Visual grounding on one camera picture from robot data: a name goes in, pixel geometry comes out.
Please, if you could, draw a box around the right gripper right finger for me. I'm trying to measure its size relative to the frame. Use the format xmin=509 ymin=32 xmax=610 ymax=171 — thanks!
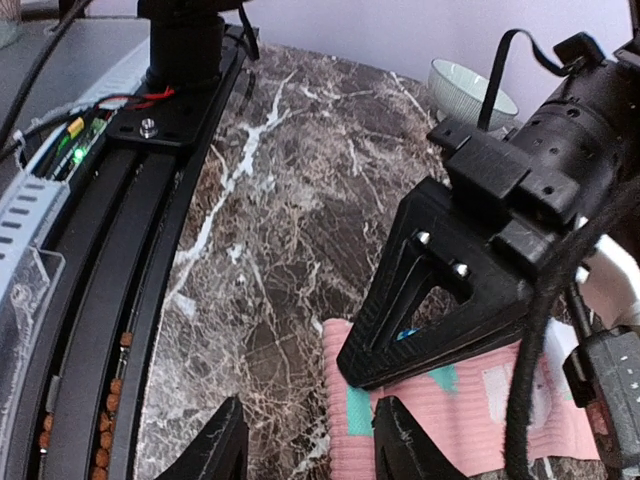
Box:
xmin=373 ymin=396 xmax=467 ymax=480

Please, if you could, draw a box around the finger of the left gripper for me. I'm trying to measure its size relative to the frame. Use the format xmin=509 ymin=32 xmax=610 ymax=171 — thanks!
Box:
xmin=336 ymin=177 xmax=533 ymax=390

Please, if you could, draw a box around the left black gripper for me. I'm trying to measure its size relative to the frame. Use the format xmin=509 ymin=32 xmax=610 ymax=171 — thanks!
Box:
xmin=428 ymin=32 xmax=639 ymax=278

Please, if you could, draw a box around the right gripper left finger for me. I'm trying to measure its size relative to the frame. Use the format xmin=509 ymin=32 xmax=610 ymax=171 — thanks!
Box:
xmin=157 ymin=396 xmax=249 ymax=480

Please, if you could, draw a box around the pink patterned sock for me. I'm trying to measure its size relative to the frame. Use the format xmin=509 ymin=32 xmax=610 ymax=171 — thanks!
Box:
xmin=323 ymin=319 xmax=606 ymax=479

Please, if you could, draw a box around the pale green ceramic bowl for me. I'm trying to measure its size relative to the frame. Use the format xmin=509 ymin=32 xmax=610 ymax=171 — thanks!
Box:
xmin=427 ymin=58 xmax=519 ymax=131

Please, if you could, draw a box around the left green circuit board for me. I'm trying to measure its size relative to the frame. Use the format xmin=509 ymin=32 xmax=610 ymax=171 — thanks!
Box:
xmin=45 ymin=109 xmax=111 ymax=181

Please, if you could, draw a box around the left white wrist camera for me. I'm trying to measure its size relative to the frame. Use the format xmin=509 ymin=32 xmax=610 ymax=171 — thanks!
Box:
xmin=576 ymin=235 xmax=639 ymax=329

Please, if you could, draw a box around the black front rail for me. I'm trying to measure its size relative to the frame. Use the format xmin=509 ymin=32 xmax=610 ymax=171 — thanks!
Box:
xmin=1 ymin=20 xmax=254 ymax=479

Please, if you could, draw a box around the white slotted cable duct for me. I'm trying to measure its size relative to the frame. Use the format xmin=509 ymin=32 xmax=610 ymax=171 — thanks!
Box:
xmin=0 ymin=37 xmax=151 ymax=451

